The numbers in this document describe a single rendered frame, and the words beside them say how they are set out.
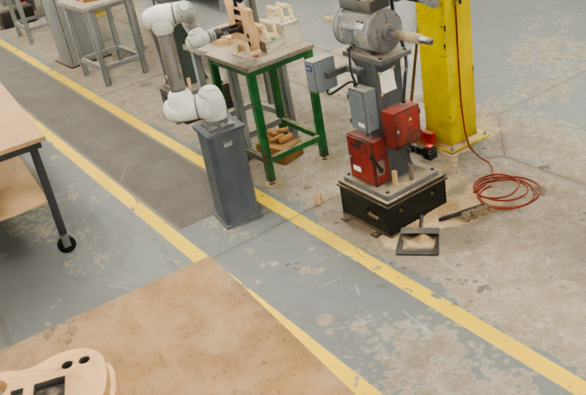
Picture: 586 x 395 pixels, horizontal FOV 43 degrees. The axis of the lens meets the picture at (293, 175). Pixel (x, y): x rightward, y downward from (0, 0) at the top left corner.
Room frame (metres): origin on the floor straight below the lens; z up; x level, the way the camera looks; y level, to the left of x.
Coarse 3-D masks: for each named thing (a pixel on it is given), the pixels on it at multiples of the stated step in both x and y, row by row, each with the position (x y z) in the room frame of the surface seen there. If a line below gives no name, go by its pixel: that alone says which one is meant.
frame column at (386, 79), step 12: (360, 60) 4.21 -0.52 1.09; (396, 60) 4.20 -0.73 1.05; (372, 72) 4.14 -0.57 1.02; (384, 72) 4.15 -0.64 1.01; (396, 72) 4.20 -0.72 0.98; (372, 84) 4.16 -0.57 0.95; (384, 84) 4.14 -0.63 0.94; (396, 84) 4.19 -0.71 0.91; (384, 96) 4.14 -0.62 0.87; (396, 96) 4.19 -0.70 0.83; (384, 108) 4.13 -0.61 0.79; (396, 156) 4.16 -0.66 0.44; (408, 156) 4.21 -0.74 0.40; (396, 168) 4.15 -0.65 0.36
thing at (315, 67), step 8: (320, 56) 4.33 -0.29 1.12; (328, 56) 4.30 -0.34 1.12; (304, 64) 4.30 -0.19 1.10; (312, 64) 4.23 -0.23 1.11; (320, 64) 4.25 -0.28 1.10; (328, 64) 4.28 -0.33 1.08; (312, 72) 4.24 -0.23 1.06; (320, 72) 4.25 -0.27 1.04; (312, 80) 4.25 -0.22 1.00; (320, 80) 4.24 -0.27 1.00; (328, 80) 4.27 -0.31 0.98; (336, 80) 4.30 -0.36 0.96; (312, 88) 4.26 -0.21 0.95; (320, 88) 4.24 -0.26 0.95; (328, 88) 4.27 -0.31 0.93
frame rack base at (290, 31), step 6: (276, 18) 5.41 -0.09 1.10; (294, 18) 5.32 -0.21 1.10; (264, 24) 5.43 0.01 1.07; (276, 24) 5.27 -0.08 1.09; (282, 24) 5.22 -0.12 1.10; (288, 24) 5.24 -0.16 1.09; (294, 24) 5.26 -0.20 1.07; (270, 30) 5.36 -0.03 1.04; (276, 30) 5.28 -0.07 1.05; (282, 30) 5.22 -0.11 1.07; (288, 30) 5.23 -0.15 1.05; (294, 30) 5.26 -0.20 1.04; (288, 36) 5.23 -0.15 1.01; (294, 36) 5.25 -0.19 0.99; (300, 36) 5.28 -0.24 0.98; (288, 42) 5.23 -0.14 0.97; (294, 42) 5.25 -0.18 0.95; (300, 42) 5.28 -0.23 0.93
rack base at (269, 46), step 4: (268, 32) 5.37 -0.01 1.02; (260, 36) 5.31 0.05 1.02; (280, 36) 5.22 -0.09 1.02; (260, 40) 5.21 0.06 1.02; (268, 40) 5.17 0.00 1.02; (272, 40) 5.16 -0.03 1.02; (276, 40) 5.18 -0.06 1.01; (280, 40) 5.20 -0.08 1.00; (260, 44) 5.20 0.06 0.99; (264, 44) 5.14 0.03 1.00; (268, 44) 5.14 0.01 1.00; (272, 44) 5.16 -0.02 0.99; (276, 44) 5.18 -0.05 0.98; (280, 44) 5.19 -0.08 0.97; (284, 44) 5.21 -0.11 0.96; (260, 48) 5.21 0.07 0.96; (264, 48) 5.15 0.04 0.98; (268, 48) 5.14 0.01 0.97; (272, 48) 5.16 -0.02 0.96; (276, 48) 5.18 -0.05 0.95; (280, 48) 5.19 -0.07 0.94; (284, 48) 5.21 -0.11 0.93; (268, 52) 5.14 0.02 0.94; (272, 52) 5.16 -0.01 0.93
